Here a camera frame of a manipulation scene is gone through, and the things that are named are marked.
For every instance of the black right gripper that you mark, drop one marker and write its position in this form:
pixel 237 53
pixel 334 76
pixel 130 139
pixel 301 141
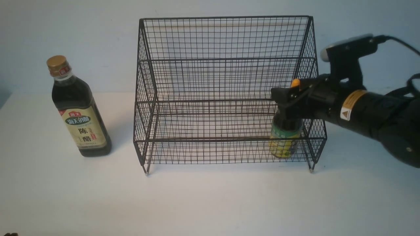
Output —
pixel 324 100

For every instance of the small sauce bottle orange cap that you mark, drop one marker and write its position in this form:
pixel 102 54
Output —
pixel 284 134

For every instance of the dark vinegar bottle gold cap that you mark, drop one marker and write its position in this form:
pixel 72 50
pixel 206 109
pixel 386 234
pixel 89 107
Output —
pixel 76 105

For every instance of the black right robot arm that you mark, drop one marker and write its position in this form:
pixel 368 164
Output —
pixel 391 119

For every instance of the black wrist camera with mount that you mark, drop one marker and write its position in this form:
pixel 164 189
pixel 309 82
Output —
pixel 343 57

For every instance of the black wire mesh shelf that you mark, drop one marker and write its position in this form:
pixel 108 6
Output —
pixel 203 88

